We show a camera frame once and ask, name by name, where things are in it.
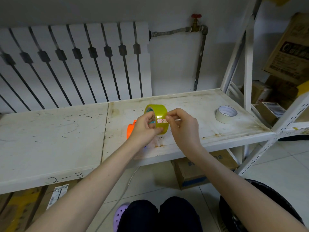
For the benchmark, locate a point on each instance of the cardboard box with yellow stripes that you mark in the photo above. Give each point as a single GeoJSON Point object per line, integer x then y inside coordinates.
{"type": "Point", "coordinates": [17, 210]}

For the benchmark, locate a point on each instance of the grey metal water pipe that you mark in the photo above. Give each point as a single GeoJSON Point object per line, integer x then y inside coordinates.
{"type": "Point", "coordinates": [201, 57]}

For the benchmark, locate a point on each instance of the person's right thumb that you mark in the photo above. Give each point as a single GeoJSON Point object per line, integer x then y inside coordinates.
{"type": "Point", "coordinates": [171, 121]}

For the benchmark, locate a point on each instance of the cardboard box with blue stripe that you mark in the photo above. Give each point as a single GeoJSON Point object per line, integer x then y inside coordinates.
{"type": "Point", "coordinates": [190, 173]}

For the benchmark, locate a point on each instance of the person's left thumb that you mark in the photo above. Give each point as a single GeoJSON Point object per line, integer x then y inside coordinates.
{"type": "Point", "coordinates": [149, 115]}

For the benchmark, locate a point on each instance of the person's right hand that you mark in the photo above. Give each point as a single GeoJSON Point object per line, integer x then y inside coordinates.
{"type": "Point", "coordinates": [185, 130]}

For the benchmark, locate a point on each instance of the orange tape dispenser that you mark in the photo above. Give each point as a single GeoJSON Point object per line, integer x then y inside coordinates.
{"type": "Point", "coordinates": [130, 130]}

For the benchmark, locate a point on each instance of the person's leg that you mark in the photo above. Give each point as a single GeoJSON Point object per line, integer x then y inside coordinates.
{"type": "Point", "coordinates": [179, 215]}
{"type": "Point", "coordinates": [140, 217]}

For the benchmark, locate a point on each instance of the person's left leg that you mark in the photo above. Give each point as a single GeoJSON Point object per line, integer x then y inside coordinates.
{"type": "Point", "coordinates": [140, 217]}

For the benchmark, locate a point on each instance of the black bin with bag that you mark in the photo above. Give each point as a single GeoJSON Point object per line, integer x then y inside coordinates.
{"type": "Point", "coordinates": [229, 215]}

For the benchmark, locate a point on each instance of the person's right forearm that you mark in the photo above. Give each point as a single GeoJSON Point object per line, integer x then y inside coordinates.
{"type": "Point", "coordinates": [236, 190]}

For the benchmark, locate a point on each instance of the person's left forearm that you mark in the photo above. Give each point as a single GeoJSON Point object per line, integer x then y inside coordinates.
{"type": "Point", "coordinates": [91, 190]}

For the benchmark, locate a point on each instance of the cardboard box with white label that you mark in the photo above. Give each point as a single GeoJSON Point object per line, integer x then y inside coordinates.
{"type": "Point", "coordinates": [269, 112]}

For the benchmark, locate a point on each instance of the white metal shelf rack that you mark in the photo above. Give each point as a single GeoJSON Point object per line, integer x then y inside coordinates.
{"type": "Point", "coordinates": [248, 70]}

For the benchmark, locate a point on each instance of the white panel radiator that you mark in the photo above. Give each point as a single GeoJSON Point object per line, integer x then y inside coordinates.
{"type": "Point", "coordinates": [72, 38]}

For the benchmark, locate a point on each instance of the black flat object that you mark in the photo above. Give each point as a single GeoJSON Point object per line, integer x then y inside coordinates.
{"type": "Point", "coordinates": [294, 138]}

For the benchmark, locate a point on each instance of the dark brown cardboard box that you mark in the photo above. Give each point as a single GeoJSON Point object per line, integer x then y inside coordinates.
{"type": "Point", "coordinates": [282, 90]}

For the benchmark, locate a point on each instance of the white perforated shelf rack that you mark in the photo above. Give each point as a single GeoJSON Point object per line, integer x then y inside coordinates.
{"type": "Point", "coordinates": [293, 111]}

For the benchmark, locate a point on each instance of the large printed cardboard box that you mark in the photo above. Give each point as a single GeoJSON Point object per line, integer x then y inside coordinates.
{"type": "Point", "coordinates": [289, 53]}

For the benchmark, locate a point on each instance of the small brown cardboard box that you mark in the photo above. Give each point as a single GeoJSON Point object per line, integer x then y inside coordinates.
{"type": "Point", "coordinates": [257, 91]}

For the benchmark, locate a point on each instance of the white masking tape roll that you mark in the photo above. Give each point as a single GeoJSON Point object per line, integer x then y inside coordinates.
{"type": "Point", "coordinates": [223, 118]}

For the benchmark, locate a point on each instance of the purple clog shoe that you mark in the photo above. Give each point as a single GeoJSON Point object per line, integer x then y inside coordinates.
{"type": "Point", "coordinates": [120, 215]}

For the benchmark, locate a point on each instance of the person's left hand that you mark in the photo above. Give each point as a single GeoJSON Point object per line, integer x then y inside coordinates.
{"type": "Point", "coordinates": [138, 132]}

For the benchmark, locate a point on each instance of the yellow clear packing tape roll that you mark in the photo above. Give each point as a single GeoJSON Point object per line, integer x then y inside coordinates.
{"type": "Point", "coordinates": [159, 110]}

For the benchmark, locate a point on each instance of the person's right leg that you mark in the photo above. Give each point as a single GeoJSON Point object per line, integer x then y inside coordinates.
{"type": "Point", "coordinates": [179, 215]}

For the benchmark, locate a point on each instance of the flat cardboard box with labels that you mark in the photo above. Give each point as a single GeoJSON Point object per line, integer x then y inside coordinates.
{"type": "Point", "coordinates": [52, 190]}

